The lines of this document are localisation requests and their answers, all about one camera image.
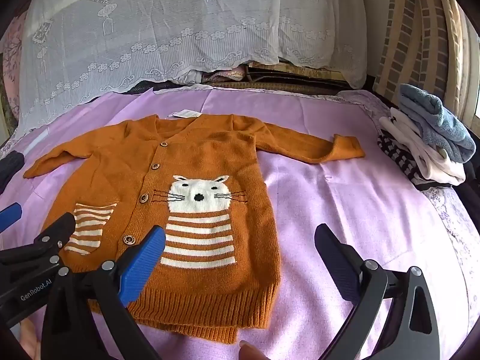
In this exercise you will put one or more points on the brown woven mat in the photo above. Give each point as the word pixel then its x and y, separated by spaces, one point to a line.
pixel 300 87

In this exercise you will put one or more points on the person's right hand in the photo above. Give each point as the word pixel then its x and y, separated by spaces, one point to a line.
pixel 252 351

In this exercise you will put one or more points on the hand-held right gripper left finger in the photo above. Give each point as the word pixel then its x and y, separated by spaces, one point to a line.
pixel 144 266

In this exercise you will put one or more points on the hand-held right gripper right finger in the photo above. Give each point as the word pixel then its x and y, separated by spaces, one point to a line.
pixel 333 262

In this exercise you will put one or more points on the blue-grey fleece garment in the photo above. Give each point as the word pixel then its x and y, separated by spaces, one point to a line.
pixel 438 120

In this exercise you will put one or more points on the black white checked garment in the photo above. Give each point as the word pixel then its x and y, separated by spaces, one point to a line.
pixel 397 153

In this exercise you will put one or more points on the purple floral bedsheet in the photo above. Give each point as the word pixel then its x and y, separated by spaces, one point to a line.
pixel 450 213

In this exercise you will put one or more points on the brown checked curtain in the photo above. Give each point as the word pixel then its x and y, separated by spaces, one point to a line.
pixel 408 26

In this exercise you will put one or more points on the dark navy cloth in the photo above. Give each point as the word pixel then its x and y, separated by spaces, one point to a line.
pixel 9 168

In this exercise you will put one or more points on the orange knitted cat cardigan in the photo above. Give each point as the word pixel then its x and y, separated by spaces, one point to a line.
pixel 210 138

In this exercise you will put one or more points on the pink floral cloth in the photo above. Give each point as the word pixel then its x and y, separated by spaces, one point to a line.
pixel 11 63

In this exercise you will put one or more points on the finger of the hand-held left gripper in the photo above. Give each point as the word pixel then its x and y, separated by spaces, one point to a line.
pixel 48 236
pixel 9 217

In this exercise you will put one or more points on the white lace cloth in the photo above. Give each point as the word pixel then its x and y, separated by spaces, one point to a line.
pixel 150 26

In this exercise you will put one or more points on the purple blanket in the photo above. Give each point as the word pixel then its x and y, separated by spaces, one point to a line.
pixel 337 202

